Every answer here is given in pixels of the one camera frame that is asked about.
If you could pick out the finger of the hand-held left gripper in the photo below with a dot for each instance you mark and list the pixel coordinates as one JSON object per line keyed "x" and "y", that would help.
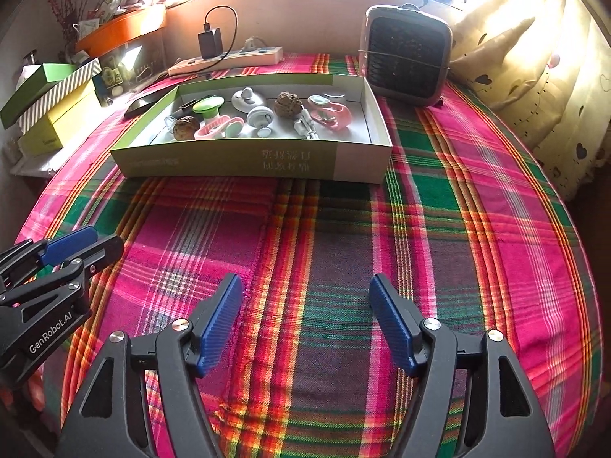
{"x": 69, "y": 245}
{"x": 102, "y": 248}

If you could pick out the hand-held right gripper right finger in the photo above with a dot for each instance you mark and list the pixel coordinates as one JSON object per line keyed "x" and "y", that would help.
{"x": 391, "y": 324}

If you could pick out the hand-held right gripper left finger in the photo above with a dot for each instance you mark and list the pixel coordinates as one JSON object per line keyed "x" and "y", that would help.
{"x": 219, "y": 324}

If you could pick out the brown walnut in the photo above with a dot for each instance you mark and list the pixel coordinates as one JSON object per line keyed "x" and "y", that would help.
{"x": 289, "y": 104}
{"x": 186, "y": 128}

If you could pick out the green and white cardboard box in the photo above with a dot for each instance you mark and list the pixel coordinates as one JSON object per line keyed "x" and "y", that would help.
{"x": 229, "y": 164}

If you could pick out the black rectangular device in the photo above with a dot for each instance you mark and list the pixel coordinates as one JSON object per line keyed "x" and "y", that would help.
{"x": 187, "y": 103}

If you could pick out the green topped white knob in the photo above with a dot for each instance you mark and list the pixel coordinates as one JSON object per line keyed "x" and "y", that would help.
{"x": 207, "y": 103}

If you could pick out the white panda face toy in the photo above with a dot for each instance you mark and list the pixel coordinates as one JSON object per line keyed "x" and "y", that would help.
{"x": 260, "y": 117}

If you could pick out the white dome knob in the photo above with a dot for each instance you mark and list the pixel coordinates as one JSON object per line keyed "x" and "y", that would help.
{"x": 248, "y": 100}

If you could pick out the small white plug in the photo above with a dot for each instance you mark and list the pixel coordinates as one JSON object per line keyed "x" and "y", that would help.
{"x": 305, "y": 126}

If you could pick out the small translucent white jar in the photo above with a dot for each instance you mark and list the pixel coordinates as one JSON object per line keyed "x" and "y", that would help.
{"x": 336, "y": 93}

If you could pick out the white sheet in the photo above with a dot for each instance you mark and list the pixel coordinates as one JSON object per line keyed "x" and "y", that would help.
{"x": 33, "y": 162}

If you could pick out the plaid tablecloth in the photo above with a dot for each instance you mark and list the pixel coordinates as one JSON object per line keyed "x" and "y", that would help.
{"x": 334, "y": 238}

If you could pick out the yellow cardboard box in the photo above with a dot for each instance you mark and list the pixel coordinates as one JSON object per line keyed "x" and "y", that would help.
{"x": 57, "y": 124}

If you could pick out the black smartphone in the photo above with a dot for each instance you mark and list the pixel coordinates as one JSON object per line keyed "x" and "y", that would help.
{"x": 138, "y": 107}

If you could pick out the striped cardboard box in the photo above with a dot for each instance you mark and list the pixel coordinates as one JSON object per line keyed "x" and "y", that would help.
{"x": 62, "y": 93}

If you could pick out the glass tank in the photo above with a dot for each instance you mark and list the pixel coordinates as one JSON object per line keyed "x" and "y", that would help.
{"x": 129, "y": 64}

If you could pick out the orange plastic basin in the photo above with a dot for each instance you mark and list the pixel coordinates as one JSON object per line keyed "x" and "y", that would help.
{"x": 124, "y": 31}

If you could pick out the black charger adapter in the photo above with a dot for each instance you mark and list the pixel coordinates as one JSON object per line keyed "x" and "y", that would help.
{"x": 211, "y": 44}

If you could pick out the white power strip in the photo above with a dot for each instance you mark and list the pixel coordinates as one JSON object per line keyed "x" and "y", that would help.
{"x": 248, "y": 59}

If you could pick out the dry flower branches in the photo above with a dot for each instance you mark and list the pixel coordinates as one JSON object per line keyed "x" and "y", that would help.
{"x": 59, "y": 4}

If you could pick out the grey space heater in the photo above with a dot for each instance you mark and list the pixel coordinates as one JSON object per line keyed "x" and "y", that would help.
{"x": 405, "y": 55}

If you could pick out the cream heart print curtain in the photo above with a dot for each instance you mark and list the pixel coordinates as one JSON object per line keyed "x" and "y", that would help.
{"x": 539, "y": 81}

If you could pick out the white wall plug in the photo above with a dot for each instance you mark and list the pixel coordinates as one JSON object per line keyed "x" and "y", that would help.
{"x": 250, "y": 44}

